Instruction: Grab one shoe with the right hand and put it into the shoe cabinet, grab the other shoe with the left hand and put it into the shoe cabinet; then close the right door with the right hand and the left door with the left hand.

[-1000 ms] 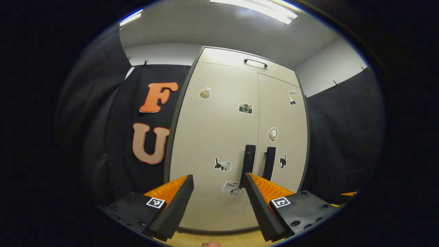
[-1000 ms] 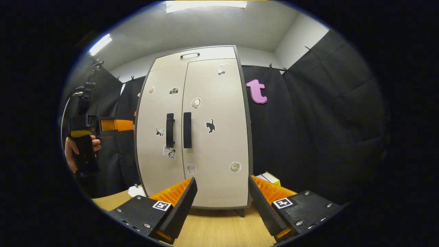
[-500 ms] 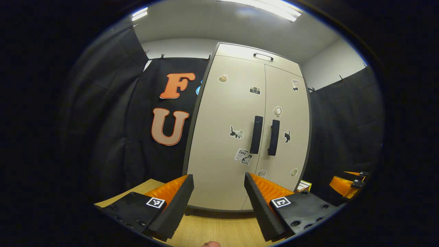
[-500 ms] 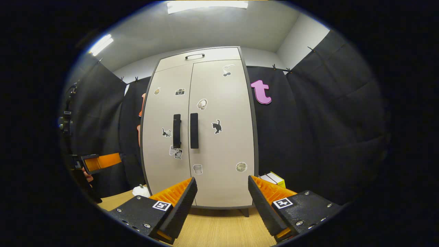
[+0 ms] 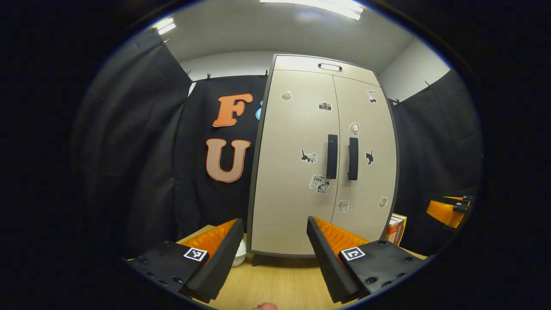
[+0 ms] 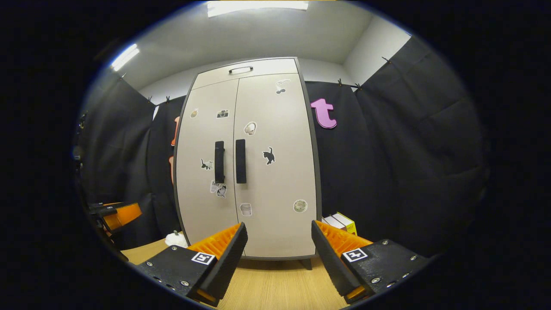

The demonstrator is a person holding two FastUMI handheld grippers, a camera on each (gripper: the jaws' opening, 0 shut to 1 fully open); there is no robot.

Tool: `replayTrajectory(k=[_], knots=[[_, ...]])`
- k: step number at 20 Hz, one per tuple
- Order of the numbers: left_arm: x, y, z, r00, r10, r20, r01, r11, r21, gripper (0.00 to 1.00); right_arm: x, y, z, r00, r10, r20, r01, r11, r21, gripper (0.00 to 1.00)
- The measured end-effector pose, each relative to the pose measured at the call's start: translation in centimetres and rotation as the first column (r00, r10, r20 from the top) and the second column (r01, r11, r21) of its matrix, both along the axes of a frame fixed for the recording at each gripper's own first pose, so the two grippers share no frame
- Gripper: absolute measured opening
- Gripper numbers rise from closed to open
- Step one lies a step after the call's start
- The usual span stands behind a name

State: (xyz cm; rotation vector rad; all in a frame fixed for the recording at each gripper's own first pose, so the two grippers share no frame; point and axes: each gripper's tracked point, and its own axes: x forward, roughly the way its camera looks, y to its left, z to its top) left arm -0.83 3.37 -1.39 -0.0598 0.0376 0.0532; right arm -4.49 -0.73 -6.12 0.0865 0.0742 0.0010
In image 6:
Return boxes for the white cabinet drawer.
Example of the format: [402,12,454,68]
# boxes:
[192,58,299,90]

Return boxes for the yellow box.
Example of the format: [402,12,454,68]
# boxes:
[334,212,357,236]

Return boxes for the white box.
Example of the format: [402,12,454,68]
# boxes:
[322,215,347,231]

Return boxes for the large ceiling light panel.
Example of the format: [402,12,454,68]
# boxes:
[207,0,309,18]

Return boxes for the narrow ceiling light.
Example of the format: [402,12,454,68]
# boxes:
[111,44,140,72]

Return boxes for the small white object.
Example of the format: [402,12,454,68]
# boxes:
[165,231,189,249]

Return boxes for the white grey shoe cabinet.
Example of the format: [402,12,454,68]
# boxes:
[173,57,322,271]

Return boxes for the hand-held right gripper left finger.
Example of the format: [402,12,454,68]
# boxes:
[138,222,249,307]

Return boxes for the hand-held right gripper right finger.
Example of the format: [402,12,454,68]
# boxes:
[311,220,431,304]

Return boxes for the white shoe cabinet door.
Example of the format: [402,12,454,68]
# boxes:
[176,79,239,246]
[232,73,318,259]

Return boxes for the black door handle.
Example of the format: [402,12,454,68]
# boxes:
[214,141,225,184]
[235,139,247,184]

